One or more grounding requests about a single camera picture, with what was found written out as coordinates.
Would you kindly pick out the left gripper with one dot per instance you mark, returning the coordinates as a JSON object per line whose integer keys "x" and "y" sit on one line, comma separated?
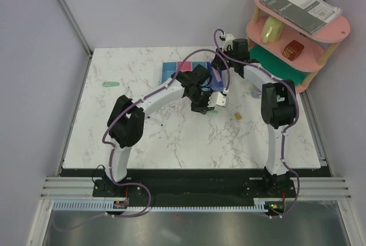
{"x": 205, "y": 107}

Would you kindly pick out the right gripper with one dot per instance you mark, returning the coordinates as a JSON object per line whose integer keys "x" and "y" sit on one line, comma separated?
{"x": 217, "y": 62}

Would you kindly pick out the long green highlighter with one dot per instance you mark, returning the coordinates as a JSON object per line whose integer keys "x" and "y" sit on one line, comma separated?
{"x": 213, "y": 112}

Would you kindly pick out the purple drawer box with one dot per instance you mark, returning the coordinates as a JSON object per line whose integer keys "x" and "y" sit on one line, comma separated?
{"x": 216, "y": 81}

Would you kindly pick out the teal blue drawer box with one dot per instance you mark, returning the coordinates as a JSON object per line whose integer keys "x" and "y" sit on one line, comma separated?
{"x": 195, "y": 64}

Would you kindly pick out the pink drawer box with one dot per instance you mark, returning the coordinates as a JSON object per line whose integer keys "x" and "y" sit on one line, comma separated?
{"x": 184, "y": 66}

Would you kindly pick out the small yellow eraser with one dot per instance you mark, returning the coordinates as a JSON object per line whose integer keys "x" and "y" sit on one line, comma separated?
{"x": 237, "y": 116}

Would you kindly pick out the jar of rubber bands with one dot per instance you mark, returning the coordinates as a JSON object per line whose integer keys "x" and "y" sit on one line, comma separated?
{"x": 256, "y": 93}

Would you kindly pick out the pink highlighter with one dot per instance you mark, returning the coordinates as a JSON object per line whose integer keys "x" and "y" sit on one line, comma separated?
{"x": 217, "y": 75}

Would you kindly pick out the light blue drawer box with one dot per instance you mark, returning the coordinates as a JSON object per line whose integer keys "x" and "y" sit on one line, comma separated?
{"x": 168, "y": 70}

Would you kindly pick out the blue whiteboard marker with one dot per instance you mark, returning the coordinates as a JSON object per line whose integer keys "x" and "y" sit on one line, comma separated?
{"x": 155, "y": 121}

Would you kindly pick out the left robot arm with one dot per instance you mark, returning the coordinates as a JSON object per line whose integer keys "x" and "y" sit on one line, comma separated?
{"x": 127, "y": 119}

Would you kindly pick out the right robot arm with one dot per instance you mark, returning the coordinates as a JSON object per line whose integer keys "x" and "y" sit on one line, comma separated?
{"x": 279, "y": 106}

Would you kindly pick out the green folder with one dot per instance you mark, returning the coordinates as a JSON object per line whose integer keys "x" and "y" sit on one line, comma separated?
{"x": 276, "y": 66}

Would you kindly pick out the pink three-tier shelf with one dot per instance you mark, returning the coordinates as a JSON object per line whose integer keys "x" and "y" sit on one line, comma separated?
{"x": 317, "y": 48}

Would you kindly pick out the red brown cube box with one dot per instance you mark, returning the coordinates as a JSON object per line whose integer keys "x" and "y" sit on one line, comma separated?
{"x": 293, "y": 50}

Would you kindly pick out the small green highlighter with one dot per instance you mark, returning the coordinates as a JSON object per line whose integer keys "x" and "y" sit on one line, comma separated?
{"x": 109, "y": 84}

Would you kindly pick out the grey setup guide booklet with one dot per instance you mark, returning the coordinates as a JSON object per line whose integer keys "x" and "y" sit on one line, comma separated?
{"x": 309, "y": 15}

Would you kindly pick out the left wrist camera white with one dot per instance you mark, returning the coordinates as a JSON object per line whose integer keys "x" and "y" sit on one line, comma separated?
{"x": 219, "y": 99}

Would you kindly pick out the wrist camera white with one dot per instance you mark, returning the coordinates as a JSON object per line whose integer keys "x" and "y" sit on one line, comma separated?
{"x": 227, "y": 42}
{"x": 219, "y": 99}

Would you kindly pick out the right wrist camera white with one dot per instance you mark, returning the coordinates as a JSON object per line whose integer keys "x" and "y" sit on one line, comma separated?
{"x": 227, "y": 42}

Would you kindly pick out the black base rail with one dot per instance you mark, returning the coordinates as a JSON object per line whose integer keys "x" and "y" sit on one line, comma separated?
{"x": 208, "y": 187}

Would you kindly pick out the white cable duct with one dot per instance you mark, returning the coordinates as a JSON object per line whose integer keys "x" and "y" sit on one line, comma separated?
{"x": 125, "y": 206}

